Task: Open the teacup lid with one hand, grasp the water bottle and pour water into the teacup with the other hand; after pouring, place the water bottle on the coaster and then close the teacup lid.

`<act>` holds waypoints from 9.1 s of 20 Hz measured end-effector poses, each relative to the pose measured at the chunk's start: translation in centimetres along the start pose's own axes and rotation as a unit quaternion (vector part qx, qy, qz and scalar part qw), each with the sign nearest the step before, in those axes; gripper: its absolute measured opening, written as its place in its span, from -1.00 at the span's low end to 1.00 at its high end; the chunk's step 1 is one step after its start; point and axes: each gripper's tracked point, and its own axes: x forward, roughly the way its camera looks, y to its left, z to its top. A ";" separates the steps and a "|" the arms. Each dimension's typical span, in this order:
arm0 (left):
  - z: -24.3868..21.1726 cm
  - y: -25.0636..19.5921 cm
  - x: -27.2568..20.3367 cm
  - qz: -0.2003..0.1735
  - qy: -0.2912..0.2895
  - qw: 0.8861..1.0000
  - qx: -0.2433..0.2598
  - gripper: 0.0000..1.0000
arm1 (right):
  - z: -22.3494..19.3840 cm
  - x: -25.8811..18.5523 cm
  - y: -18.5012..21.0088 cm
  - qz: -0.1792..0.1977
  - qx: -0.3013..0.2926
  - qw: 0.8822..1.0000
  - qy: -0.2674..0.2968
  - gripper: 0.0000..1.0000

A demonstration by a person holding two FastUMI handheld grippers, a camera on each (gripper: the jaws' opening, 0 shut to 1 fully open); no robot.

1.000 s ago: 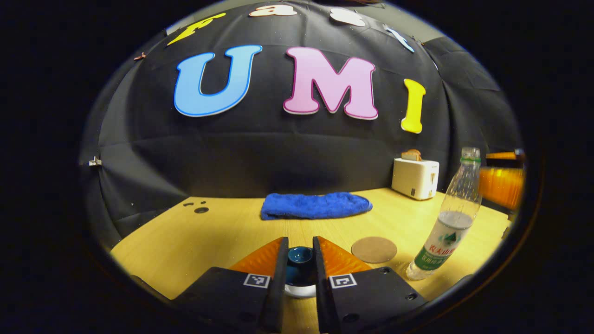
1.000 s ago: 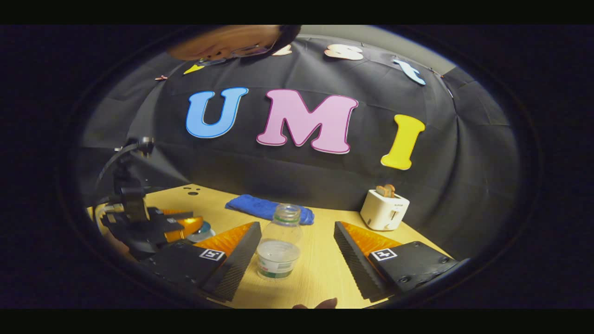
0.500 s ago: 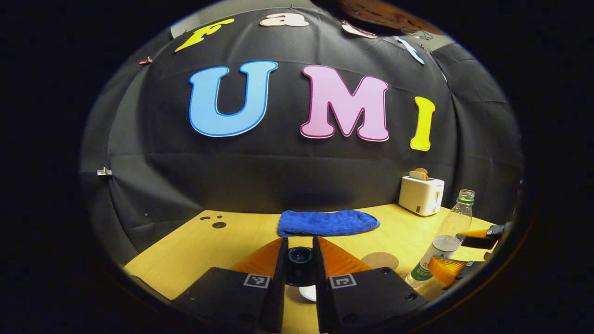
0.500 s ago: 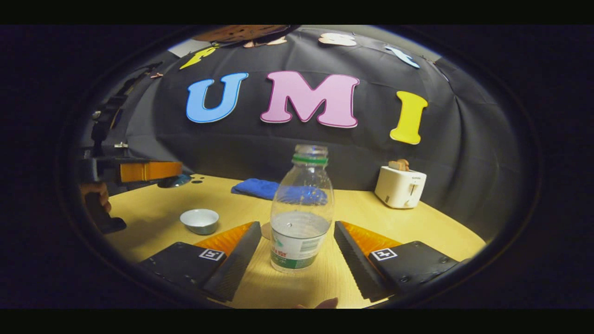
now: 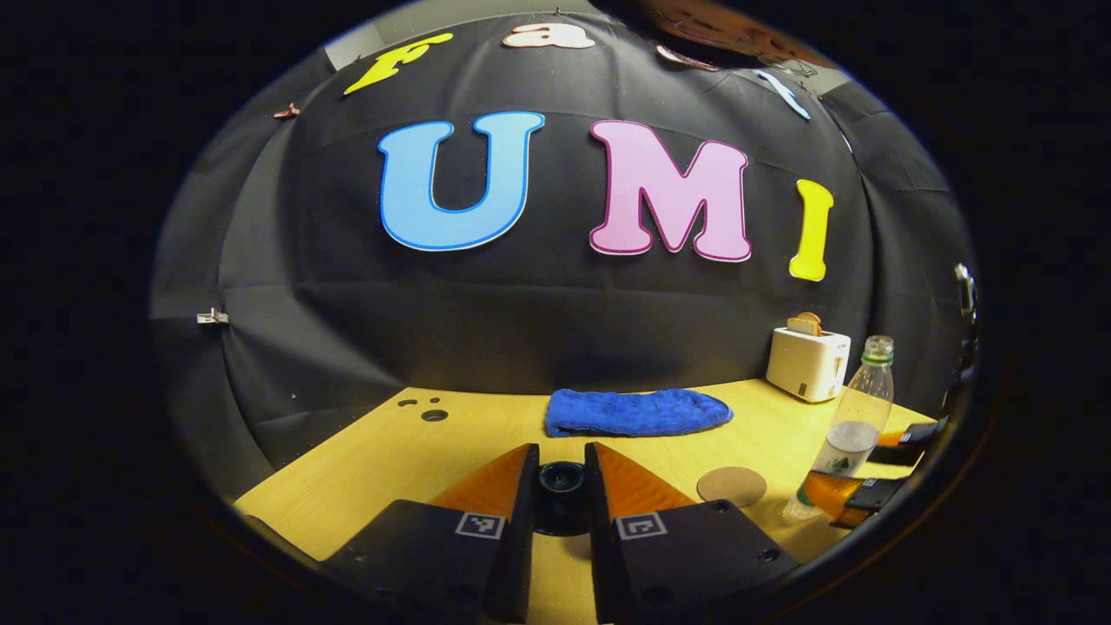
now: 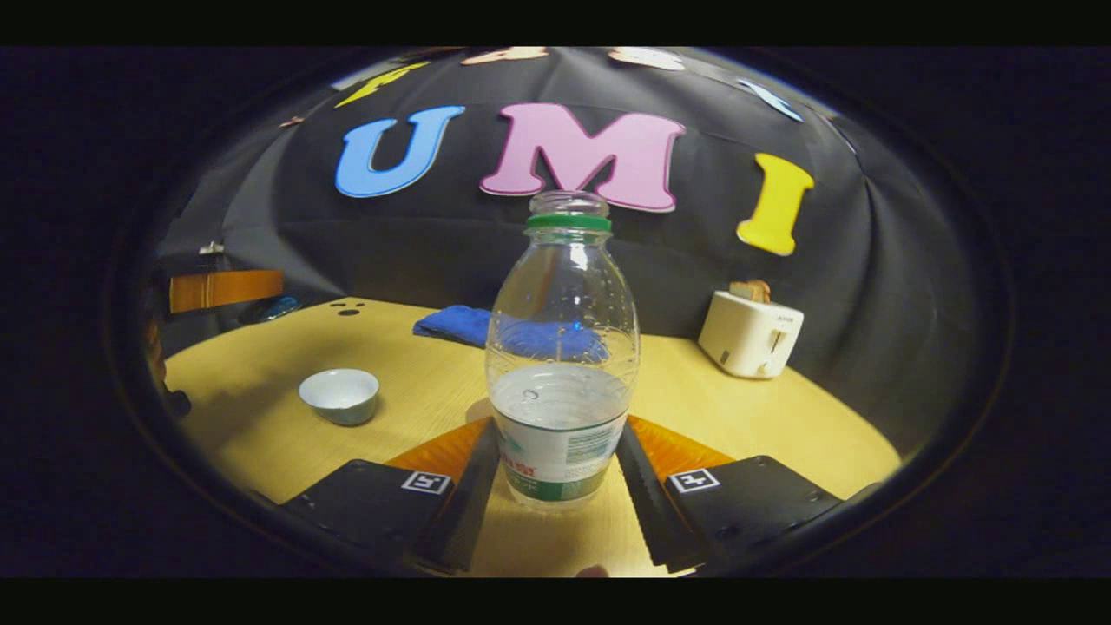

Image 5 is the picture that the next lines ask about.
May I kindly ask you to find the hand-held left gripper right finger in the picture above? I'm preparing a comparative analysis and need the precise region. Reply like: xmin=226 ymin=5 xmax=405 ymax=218
xmin=583 ymin=441 xmax=801 ymax=625

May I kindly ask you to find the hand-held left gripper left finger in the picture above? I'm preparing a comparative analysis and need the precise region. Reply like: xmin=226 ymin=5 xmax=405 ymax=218
xmin=317 ymin=443 xmax=541 ymax=625

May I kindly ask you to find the clear plastic water bottle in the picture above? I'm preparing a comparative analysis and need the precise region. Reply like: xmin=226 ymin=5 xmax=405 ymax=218
xmin=781 ymin=335 xmax=896 ymax=524

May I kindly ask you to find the round brown coaster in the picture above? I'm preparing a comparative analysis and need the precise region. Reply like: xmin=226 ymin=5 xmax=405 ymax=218
xmin=696 ymin=466 xmax=768 ymax=508

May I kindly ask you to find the blue towel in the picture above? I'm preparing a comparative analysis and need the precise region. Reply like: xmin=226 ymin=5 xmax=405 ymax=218
xmin=544 ymin=388 xmax=734 ymax=438

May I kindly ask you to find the white toaster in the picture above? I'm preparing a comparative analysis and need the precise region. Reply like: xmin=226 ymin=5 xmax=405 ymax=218
xmin=766 ymin=326 xmax=853 ymax=404

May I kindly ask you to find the black backdrop cloth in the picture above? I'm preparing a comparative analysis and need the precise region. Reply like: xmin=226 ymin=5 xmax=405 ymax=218
xmin=149 ymin=9 xmax=982 ymax=500

